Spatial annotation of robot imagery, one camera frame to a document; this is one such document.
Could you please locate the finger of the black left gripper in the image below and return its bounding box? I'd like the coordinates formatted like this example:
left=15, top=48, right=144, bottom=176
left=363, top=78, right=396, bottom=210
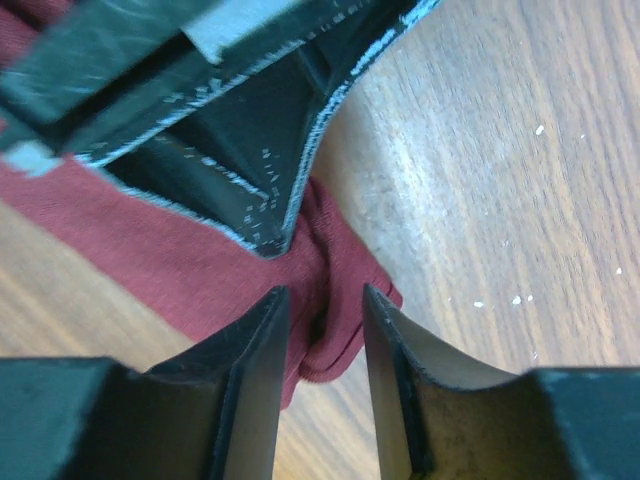
left=77, top=1, right=434, bottom=258

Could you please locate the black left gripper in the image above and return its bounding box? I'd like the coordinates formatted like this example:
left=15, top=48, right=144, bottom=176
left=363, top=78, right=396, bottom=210
left=1, top=1, right=320, bottom=175

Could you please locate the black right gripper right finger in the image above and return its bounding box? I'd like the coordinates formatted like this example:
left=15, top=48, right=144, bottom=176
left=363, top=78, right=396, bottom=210
left=363, top=286, right=639, bottom=479

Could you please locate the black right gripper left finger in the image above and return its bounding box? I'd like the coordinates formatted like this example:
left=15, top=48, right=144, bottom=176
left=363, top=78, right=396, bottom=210
left=1, top=287, right=290, bottom=479

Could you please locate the dark red cloth napkin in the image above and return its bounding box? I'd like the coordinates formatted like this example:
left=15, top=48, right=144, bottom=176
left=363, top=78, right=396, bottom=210
left=0, top=0, right=404, bottom=412

